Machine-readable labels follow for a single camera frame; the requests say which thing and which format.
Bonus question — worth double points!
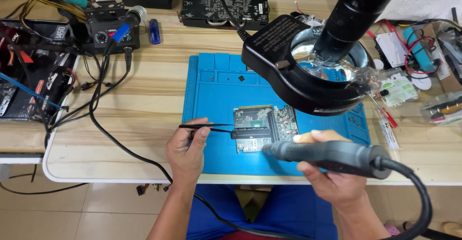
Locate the blue lighter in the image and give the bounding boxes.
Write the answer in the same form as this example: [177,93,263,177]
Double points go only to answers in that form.
[149,19,161,45]

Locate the black soldering station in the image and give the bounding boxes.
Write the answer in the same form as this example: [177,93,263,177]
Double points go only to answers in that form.
[86,2,141,55]

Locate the person's blue shorts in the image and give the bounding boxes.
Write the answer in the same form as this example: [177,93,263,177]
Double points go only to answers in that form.
[186,184,339,240]

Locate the white plastic module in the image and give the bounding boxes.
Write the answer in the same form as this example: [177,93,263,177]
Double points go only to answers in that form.
[375,32,411,68]

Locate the black hot air gun hose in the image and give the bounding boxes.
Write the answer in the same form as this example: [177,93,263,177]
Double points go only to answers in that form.
[375,156,434,240]

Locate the green circuit board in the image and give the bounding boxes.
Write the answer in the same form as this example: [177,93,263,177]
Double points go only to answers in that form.
[233,104,300,154]

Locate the black microscope ring light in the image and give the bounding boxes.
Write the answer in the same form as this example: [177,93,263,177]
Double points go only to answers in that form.
[241,14,378,117]

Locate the long black cable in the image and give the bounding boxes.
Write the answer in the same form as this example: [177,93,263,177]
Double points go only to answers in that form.
[88,51,300,240]

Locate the person's left hand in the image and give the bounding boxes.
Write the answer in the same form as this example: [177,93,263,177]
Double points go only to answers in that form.
[165,117,212,192]

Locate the teal battery pack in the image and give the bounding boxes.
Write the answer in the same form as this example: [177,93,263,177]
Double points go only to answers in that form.
[402,26,436,73]

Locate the clear bag of tools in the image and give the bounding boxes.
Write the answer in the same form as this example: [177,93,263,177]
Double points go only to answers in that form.
[420,89,462,126]

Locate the red handle screwdriver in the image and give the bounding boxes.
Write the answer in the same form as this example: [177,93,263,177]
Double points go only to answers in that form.
[371,96,398,129]

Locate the person's right hand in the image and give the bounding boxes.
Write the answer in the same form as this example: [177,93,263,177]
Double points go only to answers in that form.
[292,130,369,214]

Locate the black ring light cable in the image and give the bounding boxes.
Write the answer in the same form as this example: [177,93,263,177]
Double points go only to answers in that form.
[214,0,252,41]

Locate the blue silicone repair mat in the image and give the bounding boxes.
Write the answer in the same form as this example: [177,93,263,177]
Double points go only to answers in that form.
[181,53,372,177]

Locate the white green label packet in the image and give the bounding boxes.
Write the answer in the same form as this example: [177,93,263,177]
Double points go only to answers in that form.
[378,71,419,108]

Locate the white tape roll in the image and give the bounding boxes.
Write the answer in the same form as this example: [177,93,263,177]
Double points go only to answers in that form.
[411,72,432,91]

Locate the grey hot air gun handle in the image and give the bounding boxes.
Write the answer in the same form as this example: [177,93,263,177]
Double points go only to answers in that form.
[261,140,392,180]

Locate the black graphics card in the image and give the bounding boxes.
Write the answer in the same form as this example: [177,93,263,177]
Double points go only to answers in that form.
[178,0,270,31]

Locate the black floor cable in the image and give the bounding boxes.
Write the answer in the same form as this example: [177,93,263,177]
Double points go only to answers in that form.
[0,163,89,196]

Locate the clear flux syringe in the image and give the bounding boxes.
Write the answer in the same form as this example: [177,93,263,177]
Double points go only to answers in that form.
[377,108,400,150]

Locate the black tweezers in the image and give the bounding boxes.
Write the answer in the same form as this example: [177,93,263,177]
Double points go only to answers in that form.
[179,123,236,134]

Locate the black microscope tube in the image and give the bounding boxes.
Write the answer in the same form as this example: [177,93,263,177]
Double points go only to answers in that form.
[313,0,405,63]

